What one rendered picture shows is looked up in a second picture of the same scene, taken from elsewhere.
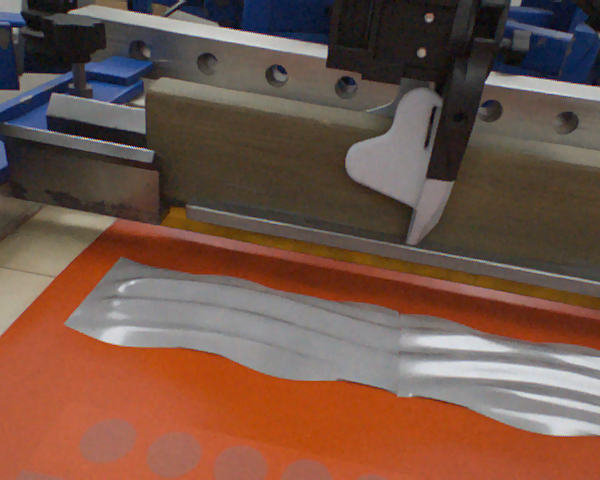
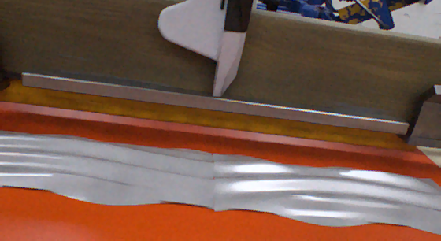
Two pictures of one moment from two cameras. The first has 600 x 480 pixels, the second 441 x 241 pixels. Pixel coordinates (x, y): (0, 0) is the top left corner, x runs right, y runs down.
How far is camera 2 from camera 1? 0.10 m
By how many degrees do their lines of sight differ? 14
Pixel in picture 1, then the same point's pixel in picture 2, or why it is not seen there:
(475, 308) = (269, 149)
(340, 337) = (161, 170)
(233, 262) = (68, 125)
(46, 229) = not seen: outside the picture
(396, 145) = (198, 7)
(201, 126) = (33, 3)
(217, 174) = (50, 46)
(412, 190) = (213, 45)
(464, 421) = (273, 224)
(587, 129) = not seen: hidden behind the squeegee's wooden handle
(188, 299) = (20, 149)
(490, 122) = not seen: hidden behind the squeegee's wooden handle
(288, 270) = (117, 129)
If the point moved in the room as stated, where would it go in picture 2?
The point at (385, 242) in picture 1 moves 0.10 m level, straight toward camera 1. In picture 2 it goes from (195, 95) to (177, 157)
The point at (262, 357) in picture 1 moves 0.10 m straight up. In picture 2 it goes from (87, 188) to (92, 3)
